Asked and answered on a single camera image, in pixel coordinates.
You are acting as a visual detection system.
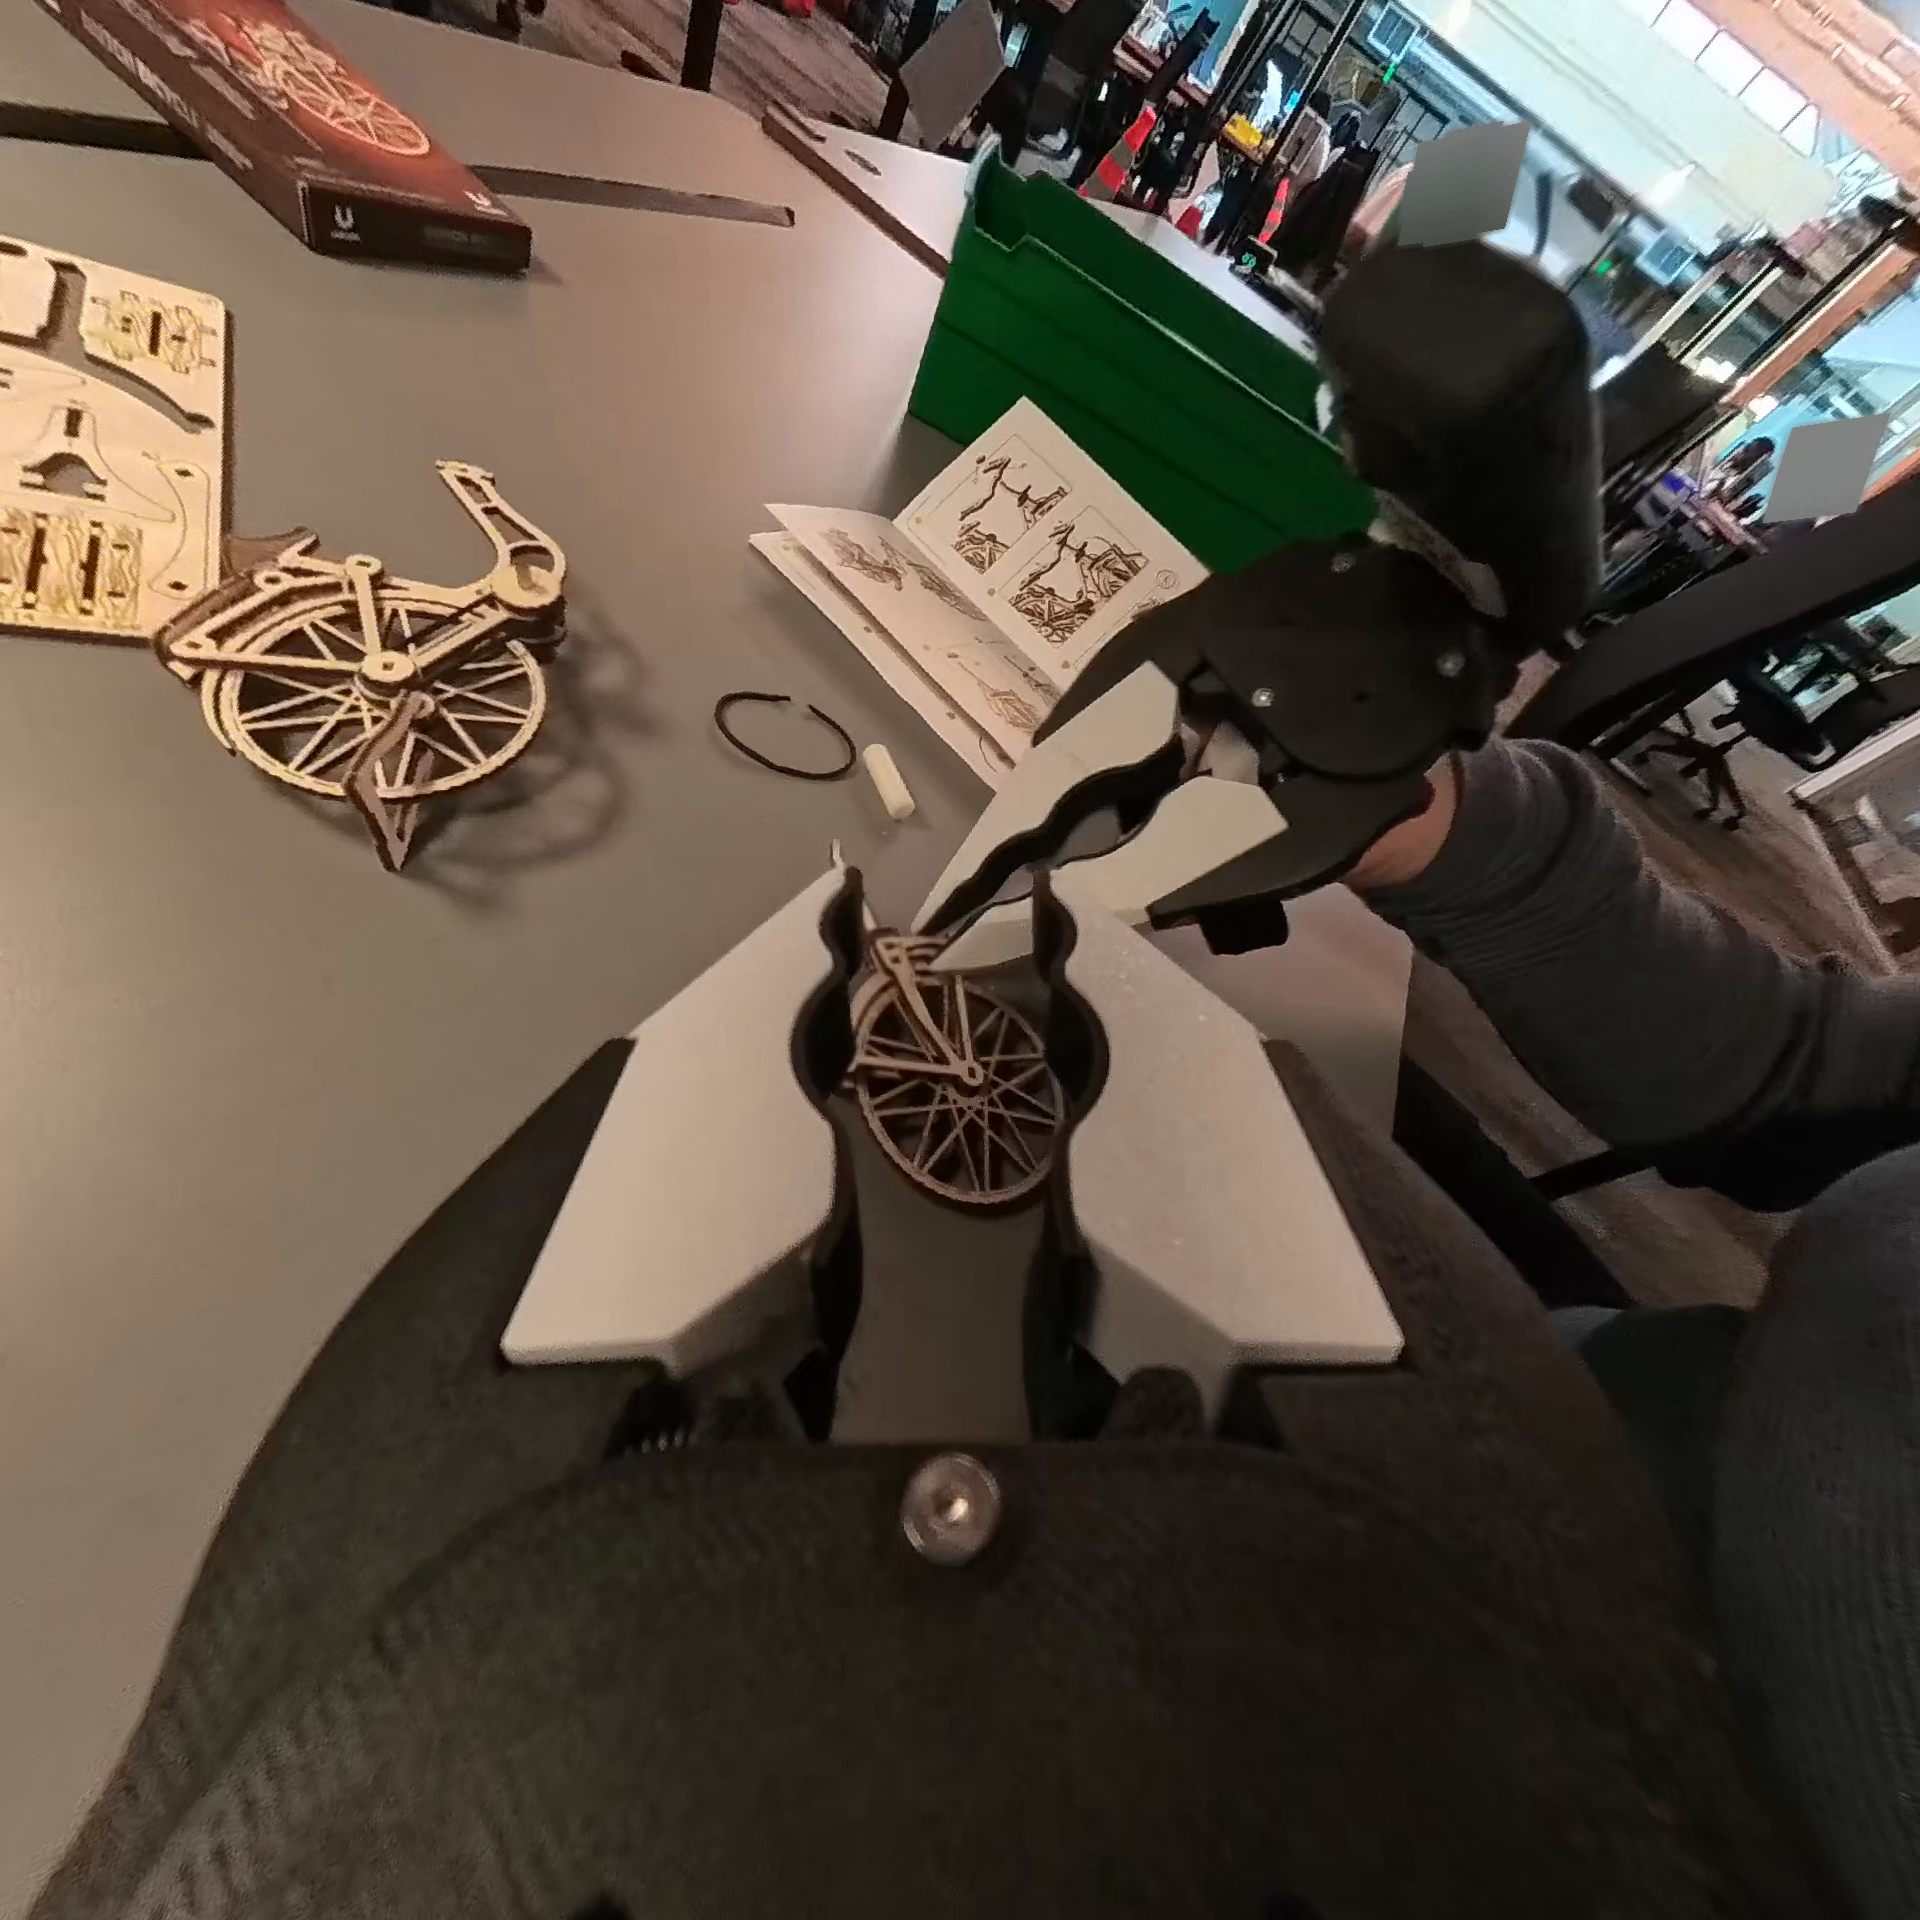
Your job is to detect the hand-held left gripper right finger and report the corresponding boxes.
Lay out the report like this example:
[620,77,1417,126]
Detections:
[1032,874,1409,1373]

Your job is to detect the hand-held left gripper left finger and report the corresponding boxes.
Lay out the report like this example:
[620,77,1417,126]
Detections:
[498,867,870,1370]

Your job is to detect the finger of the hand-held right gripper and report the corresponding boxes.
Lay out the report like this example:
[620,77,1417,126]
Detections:
[919,776,1297,974]
[913,660,1193,935]

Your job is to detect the wooden spoked wheel with fork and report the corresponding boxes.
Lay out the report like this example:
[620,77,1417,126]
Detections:
[843,927,1071,1211]

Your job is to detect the person's right forearm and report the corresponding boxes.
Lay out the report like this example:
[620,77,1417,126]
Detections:
[1387,735,1920,1216]

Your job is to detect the wooden parts sheet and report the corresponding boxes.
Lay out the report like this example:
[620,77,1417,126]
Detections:
[0,235,231,647]

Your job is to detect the dark model kit box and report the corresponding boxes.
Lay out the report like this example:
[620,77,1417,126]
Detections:
[57,0,537,274]

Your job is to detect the person's right hand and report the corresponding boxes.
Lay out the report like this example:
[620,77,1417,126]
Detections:
[1352,750,1470,898]

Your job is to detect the white instruction booklet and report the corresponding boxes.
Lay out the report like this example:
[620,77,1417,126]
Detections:
[747,395,1212,790]

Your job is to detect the green stacked plastic bins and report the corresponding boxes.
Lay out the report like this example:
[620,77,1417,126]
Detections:
[904,150,1379,586]

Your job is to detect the orange traffic cone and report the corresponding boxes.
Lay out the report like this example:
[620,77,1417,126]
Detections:
[1076,103,1162,200]

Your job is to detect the white table with wooden edge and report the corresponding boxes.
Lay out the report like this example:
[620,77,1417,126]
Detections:
[762,103,985,274]

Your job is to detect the person's leg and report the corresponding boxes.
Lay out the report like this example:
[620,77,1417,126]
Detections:
[1553,1140,1920,1920]

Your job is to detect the black rubber ring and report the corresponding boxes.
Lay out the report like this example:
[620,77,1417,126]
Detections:
[711,688,858,783]

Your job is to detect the wooden bicycle frame assembly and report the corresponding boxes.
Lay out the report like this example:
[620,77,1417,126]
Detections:
[151,458,576,875]

